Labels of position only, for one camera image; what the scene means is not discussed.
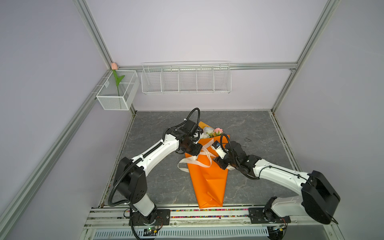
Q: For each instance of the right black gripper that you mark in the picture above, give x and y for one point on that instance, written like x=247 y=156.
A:
x=220 y=162

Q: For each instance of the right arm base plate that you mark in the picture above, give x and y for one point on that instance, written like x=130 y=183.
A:
x=258 y=216

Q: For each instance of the pink tulip fake flower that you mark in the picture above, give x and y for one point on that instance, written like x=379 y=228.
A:
x=118 y=78

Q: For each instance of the white wire wall basket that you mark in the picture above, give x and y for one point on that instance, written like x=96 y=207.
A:
x=186 y=77

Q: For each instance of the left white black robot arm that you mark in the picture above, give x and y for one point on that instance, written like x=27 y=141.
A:
x=130 y=184

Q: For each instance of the orange wrapping paper sheet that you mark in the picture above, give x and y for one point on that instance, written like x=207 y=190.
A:
x=209 y=183

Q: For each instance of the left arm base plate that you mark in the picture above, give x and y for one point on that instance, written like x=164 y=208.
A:
x=157 y=217

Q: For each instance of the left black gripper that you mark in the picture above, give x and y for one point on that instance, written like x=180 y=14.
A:
x=196 y=151

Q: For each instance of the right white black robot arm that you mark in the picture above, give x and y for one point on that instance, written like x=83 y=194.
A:
x=315 y=196

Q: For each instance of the aluminium front rail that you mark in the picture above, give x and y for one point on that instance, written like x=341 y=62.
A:
x=189 y=216

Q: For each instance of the white rose fake flower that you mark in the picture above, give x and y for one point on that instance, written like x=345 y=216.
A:
x=208 y=132

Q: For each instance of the white mesh corner basket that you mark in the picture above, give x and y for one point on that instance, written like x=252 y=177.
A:
x=108 y=95

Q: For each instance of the white ribbon strip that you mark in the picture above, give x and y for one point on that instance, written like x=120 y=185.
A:
x=210 y=152

